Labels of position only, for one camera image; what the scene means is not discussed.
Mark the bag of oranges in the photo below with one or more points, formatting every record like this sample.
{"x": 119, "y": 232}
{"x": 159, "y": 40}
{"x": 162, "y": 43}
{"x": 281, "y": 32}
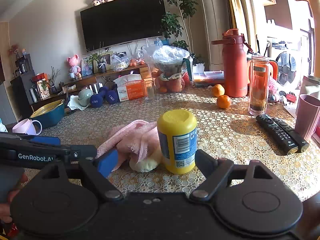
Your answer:
{"x": 137, "y": 61}

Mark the wooden television cabinet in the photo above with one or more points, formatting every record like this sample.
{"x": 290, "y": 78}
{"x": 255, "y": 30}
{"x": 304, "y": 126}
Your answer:
{"x": 82, "y": 81}

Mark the blue dumbbell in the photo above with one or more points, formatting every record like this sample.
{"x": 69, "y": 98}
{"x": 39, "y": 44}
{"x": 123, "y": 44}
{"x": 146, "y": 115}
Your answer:
{"x": 111, "y": 96}
{"x": 96, "y": 101}

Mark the coffee machine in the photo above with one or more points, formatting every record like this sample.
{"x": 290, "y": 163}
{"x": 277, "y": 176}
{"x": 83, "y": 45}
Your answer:
{"x": 22, "y": 66}

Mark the washing machine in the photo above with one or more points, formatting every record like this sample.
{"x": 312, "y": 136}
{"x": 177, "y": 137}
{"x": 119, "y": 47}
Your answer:
{"x": 287, "y": 65}

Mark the dark side cabinet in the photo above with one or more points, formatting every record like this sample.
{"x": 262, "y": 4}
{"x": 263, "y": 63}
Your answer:
{"x": 21, "y": 92}

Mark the stack of flat boxes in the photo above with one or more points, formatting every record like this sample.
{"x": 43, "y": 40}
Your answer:
{"x": 207, "y": 78}

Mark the person's left hand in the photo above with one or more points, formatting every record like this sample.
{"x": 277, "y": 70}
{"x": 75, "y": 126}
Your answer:
{"x": 5, "y": 212}

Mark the pink towel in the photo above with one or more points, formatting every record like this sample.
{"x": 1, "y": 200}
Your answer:
{"x": 130, "y": 140}

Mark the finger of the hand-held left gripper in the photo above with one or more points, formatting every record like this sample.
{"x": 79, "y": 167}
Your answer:
{"x": 47, "y": 140}
{"x": 85, "y": 152}

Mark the teal basket with yellow colander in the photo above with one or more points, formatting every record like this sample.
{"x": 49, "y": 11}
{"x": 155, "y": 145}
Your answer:
{"x": 48, "y": 115}

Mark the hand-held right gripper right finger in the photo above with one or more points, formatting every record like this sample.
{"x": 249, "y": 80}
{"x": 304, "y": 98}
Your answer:
{"x": 203, "y": 162}

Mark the clear drinking glass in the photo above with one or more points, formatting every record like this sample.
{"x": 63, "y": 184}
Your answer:
{"x": 149, "y": 91}

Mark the clear glass tumbler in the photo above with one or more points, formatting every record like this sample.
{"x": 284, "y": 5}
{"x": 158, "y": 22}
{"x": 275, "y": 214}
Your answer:
{"x": 258, "y": 85}

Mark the yellow curtain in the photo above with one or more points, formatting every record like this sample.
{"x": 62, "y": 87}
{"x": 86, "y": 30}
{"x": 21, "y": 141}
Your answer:
{"x": 233, "y": 7}

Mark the small potted plant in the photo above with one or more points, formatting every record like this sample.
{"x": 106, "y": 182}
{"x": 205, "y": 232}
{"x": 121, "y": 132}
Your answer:
{"x": 101, "y": 65}

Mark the white cloth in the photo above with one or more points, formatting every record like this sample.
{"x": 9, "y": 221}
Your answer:
{"x": 73, "y": 103}

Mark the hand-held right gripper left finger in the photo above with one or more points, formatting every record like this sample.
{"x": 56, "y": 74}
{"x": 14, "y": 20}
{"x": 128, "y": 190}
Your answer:
{"x": 108, "y": 163}

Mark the potato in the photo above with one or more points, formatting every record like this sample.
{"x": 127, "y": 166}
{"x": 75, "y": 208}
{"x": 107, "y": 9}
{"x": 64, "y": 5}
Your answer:
{"x": 146, "y": 165}

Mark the colourful gift bag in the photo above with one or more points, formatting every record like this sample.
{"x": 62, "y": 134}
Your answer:
{"x": 43, "y": 90}

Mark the pale green round pot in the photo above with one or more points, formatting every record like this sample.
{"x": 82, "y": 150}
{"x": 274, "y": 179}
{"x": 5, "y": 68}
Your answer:
{"x": 85, "y": 98}

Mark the white and orange tissue pack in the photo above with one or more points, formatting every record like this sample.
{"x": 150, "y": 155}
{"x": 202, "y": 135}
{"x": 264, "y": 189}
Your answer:
{"x": 130, "y": 88}

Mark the white flower pot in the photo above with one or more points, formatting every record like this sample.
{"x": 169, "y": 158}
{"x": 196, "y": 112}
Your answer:
{"x": 198, "y": 67}

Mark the pink plush bear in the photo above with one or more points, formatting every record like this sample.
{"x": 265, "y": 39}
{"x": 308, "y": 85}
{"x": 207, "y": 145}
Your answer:
{"x": 73, "y": 66}

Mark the vase with twigs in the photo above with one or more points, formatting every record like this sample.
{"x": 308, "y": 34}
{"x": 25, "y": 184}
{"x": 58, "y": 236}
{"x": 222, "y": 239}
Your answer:
{"x": 53, "y": 85}

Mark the black television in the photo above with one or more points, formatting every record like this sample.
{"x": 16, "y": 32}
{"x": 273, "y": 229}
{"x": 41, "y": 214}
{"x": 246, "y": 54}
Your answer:
{"x": 122, "y": 22}

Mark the yellow plastic bottle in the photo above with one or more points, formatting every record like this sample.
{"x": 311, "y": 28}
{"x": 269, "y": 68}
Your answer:
{"x": 176, "y": 130}

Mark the white standing air conditioner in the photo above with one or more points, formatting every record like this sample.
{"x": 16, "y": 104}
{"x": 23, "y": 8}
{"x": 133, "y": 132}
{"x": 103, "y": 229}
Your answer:
{"x": 212, "y": 17}

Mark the tall indoor plant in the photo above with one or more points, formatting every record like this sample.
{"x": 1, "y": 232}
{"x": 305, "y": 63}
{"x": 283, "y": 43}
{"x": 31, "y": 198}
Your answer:
{"x": 178, "y": 7}

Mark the pink mug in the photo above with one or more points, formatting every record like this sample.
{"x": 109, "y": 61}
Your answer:
{"x": 23, "y": 127}

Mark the black remote control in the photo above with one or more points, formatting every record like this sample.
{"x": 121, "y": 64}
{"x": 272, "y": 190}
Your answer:
{"x": 291, "y": 132}
{"x": 275, "y": 135}

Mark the plastic bag with food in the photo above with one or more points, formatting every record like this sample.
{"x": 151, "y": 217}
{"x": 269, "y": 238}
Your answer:
{"x": 168, "y": 65}

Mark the clear plastic bag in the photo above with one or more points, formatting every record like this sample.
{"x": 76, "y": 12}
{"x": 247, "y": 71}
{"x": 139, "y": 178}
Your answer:
{"x": 119, "y": 62}

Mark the tangerine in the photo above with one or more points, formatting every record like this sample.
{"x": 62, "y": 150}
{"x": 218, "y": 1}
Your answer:
{"x": 218, "y": 90}
{"x": 223, "y": 101}

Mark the red water bottle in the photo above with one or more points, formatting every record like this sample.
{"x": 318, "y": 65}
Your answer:
{"x": 235, "y": 67}

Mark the picture frame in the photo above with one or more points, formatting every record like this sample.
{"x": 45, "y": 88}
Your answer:
{"x": 107, "y": 60}

